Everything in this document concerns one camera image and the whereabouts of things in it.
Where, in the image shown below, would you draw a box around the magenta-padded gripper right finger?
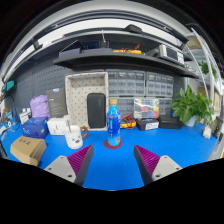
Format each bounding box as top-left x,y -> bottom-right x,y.
133,144 -> 183,186

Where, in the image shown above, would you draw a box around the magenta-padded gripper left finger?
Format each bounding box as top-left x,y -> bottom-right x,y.
44,144 -> 95,187

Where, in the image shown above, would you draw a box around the blue drink bottle gold cap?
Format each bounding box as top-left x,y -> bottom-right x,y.
106,98 -> 122,148

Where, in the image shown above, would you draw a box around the brown cardboard box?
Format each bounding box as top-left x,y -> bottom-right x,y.
9,135 -> 48,167

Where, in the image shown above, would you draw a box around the white cardboard box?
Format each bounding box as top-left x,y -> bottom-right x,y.
46,114 -> 71,136

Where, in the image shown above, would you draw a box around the flat black box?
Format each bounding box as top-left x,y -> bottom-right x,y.
157,114 -> 185,131

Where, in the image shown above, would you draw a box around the blue cardboard box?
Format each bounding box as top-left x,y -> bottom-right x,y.
20,116 -> 51,140

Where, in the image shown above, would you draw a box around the flat round red coaster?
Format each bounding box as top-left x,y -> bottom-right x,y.
103,138 -> 123,150

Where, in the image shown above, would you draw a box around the yellow multimeter red leads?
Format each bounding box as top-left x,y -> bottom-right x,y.
119,113 -> 138,130

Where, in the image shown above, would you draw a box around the clear organizer coloured parts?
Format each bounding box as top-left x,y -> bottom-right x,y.
133,97 -> 161,120

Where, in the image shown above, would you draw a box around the purple plastic bag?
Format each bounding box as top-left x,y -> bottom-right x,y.
29,94 -> 51,119

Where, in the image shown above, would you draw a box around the dark grey upright box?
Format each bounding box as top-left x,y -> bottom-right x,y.
45,87 -> 69,119

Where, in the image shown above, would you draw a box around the black hard case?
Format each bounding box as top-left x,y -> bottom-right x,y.
86,92 -> 107,130

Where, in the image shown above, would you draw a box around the green potted plant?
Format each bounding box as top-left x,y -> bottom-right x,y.
170,85 -> 216,128

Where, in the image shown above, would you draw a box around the grey small-parts drawer cabinet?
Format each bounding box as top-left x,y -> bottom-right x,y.
145,71 -> 175,99
106,69 -> 146,98
116,96 -> 136,118

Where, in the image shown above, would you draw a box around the beige dotted fabric bin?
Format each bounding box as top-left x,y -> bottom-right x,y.
64,71 -> 110,132

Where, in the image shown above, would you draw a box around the white mug brown handle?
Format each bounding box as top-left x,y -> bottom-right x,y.
63,124 -> 90,150

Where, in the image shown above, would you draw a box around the black wall shelf unit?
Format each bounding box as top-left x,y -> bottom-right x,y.
6,22 -> 202,80

